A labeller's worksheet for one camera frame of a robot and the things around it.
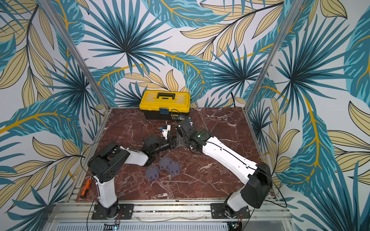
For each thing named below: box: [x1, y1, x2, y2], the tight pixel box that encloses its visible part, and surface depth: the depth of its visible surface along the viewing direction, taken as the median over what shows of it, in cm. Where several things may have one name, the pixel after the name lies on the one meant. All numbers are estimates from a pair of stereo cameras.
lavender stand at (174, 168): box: [169, 161, 181, 175], surface depth 88 cm
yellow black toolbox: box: [139, 90, 191, 120], surface depth 103 cm
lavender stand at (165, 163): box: [159, 157, 171, 170], surface depth 91 cm
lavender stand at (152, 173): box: [145, 166, 160, 181], surface depth 87 cm
